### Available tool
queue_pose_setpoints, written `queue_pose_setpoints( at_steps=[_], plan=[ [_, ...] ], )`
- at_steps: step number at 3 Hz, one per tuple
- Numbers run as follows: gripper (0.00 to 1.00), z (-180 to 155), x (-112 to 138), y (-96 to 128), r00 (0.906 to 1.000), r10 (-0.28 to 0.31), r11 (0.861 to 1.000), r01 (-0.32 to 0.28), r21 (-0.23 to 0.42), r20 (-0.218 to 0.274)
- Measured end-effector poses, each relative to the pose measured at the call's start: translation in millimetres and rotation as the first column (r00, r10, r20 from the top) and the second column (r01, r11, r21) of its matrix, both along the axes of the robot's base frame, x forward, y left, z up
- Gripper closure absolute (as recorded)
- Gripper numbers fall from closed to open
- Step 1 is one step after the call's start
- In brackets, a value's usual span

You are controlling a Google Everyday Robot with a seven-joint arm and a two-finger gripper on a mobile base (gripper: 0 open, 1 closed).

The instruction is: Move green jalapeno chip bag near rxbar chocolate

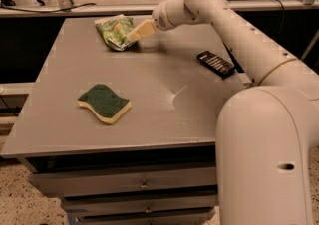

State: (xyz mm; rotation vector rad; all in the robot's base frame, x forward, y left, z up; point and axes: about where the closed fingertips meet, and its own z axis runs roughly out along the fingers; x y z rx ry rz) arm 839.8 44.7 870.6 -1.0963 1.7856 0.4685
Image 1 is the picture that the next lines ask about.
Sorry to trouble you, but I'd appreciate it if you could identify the grey drawer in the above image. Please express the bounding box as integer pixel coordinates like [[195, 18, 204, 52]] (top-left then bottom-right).
[[71, 208, 215, 225], [30, 167, 217, 197], [63, 194, 217, 216]]

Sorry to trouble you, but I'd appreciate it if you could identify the grey metal rail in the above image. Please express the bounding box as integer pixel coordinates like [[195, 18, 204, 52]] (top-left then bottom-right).
[[0, 0, 319, 18]]

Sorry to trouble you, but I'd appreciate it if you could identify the bottom grey drawer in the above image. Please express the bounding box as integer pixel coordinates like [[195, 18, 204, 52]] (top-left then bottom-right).
[[71, 208, 215, 225]]

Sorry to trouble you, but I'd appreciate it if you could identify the green jalapeno chip bag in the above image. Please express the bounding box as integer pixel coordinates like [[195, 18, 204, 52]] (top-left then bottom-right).
[[95, 15, 134, 52]]

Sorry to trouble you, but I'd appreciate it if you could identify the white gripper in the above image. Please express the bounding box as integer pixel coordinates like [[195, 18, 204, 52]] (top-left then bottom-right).
[[127, 2, 174, 42]]

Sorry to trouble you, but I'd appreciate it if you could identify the black cable on rail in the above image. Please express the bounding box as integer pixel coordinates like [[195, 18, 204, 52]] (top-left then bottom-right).
[[0, 2, 98, 14]]

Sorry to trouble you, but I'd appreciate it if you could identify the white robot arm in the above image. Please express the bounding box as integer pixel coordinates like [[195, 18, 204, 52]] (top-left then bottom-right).
[[129, 0, 319, 225]]

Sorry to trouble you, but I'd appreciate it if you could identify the top grey drawer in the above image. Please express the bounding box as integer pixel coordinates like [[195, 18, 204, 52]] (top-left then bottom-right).
[[30, 167, 217, 197]]

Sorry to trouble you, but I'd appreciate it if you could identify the green and yellow sponge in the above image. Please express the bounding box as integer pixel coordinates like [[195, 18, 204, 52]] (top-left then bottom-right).
[[78, 84, 132, 124]]

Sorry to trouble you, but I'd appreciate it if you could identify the middle grey drawer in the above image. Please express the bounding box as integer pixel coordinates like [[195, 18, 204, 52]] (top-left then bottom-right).
[[63, 194, 217, 216]]

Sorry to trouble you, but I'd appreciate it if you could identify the grey drawer cabinet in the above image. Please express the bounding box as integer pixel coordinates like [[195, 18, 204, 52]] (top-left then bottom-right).
[[2, 18, 242, 225]]

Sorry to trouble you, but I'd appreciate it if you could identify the black rxbar chocolate bar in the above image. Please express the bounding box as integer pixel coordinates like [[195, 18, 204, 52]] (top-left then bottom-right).
[[196, 51, 235, 79]]

